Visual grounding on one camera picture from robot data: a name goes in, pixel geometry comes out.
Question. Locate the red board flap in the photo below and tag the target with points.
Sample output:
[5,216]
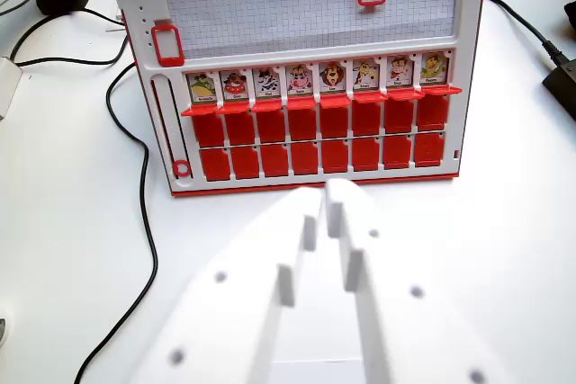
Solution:
[198,109]

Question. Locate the small black object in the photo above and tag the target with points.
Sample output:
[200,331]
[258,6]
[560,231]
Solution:
[571,15]

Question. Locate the black flat box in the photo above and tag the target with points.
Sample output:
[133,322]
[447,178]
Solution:
[562,87]

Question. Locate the white power adapter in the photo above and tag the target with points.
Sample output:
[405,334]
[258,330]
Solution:
[8,87]

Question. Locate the red and white game board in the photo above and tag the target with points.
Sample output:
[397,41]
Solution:
[306,42]

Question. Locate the small grey round object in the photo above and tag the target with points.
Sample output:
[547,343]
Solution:
[3,332]

